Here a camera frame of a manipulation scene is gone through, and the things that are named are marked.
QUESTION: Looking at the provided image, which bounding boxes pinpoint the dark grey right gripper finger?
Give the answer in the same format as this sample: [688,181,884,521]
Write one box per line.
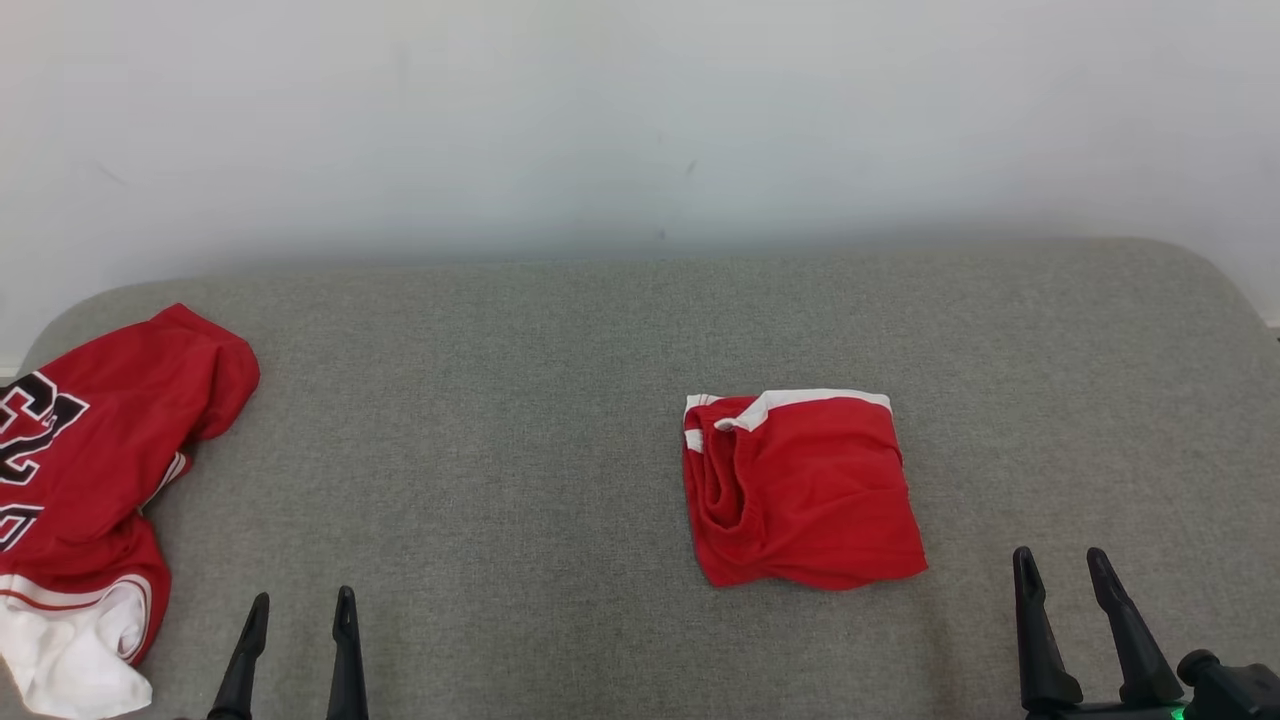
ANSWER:
[1086,547,1186,706]
[1012,546,1084,713]

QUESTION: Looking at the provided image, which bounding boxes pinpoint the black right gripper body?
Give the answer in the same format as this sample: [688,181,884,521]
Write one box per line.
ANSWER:
[1022,700,1191,720]

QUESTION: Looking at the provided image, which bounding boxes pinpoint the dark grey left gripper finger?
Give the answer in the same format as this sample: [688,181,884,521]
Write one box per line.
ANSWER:
[327,586,370,720]
[207,592,271,720]

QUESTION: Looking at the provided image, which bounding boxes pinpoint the red shirt with white sleeves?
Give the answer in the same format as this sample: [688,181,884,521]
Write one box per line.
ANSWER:
[0,303,261,720]

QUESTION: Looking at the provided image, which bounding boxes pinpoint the red shorts with white trim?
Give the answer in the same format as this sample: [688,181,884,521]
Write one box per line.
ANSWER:
[683,388,929,591]

